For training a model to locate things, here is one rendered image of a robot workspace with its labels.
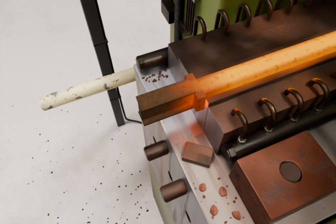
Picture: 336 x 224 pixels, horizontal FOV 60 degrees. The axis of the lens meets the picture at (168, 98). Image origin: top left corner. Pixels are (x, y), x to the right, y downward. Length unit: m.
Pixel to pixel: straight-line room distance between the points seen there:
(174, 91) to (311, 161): 0.21
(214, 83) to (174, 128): 0.11
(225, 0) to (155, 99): 0.29
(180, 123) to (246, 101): 0.12
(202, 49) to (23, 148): 1.28
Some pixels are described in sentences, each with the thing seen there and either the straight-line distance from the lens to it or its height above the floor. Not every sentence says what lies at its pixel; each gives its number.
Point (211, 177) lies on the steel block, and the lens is 0.47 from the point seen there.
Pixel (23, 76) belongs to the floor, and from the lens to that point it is 1.93.
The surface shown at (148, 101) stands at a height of 1.02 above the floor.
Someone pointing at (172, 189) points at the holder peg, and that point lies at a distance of 0.49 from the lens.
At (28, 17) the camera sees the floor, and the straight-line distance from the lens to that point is 2.30.
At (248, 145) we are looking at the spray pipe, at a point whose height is 0.97.
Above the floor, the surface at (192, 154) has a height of 0.93.
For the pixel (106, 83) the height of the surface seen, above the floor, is 0.64.
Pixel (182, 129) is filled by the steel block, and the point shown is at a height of 0.91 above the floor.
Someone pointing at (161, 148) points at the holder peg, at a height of 0.88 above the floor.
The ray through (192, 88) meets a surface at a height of 1.02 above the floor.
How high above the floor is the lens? 1.35
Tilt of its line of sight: 56 degrees down
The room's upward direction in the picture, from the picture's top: straight up
